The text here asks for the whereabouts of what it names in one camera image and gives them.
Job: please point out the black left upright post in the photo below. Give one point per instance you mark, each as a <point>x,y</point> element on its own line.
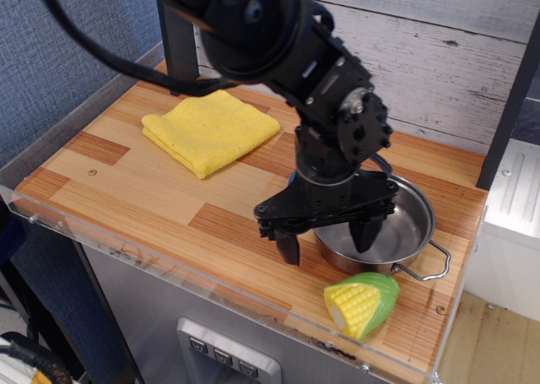
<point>179,44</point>

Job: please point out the white side cabinet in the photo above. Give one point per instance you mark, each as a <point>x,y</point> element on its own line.
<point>504,265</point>

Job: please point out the toy corn cob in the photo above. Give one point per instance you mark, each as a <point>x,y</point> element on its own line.
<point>361,303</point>

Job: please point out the folded yellow towel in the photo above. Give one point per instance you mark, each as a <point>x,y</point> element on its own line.
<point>207,133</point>

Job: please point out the stainless steel cabinet front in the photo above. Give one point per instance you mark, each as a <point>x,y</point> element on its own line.
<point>147,297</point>

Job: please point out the silver button control panel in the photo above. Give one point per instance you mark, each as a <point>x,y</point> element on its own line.
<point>212,357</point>

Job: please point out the clear acrylic edge guard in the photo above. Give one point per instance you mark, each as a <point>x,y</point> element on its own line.
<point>177,256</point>

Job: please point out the yellow object bottom left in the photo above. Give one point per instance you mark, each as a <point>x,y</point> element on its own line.
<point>41,377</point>

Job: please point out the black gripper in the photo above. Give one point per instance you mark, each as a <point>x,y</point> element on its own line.
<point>363,201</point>

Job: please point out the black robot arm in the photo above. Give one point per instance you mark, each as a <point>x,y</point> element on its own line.
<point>289,47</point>

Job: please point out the stainless steel pot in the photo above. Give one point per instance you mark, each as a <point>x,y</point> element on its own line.
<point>404,234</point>

